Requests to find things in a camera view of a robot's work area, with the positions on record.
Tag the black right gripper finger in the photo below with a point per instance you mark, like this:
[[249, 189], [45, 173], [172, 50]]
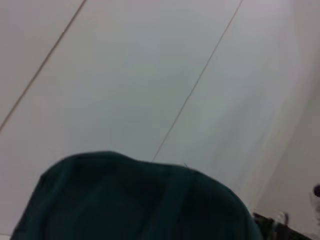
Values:
[[265, 225]]

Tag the dark blue fabric bag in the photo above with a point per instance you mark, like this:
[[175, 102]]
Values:
[[137, 200]]

